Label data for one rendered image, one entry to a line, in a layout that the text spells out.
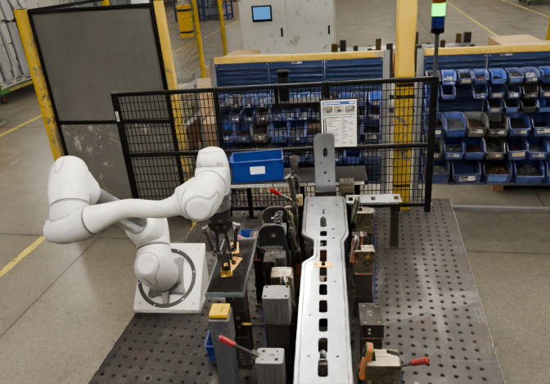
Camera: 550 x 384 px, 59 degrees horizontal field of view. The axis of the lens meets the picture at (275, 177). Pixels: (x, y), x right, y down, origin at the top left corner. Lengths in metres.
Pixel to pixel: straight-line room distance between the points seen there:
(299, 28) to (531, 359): 6.59
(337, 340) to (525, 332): 1.93
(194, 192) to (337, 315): 0.77
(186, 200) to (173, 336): 1.07
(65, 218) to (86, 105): 2.77
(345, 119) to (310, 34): 5.78
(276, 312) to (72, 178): 0.86
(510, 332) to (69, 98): 3.77
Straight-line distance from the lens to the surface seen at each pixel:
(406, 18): 2.86
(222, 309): 1.68
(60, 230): 1.82
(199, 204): 1.38
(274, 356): 1.65
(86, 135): 4.62
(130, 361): 2.29
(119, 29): 4.18
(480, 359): 2.23
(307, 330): 1.81
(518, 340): 3.45
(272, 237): 2.09
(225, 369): 1.82
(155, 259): 2.24
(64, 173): 1.87
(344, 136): 2.94
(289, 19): 8.65
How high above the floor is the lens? 2.19
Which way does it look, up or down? 24 degrees down
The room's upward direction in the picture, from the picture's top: 5 degrees counter-clockwise
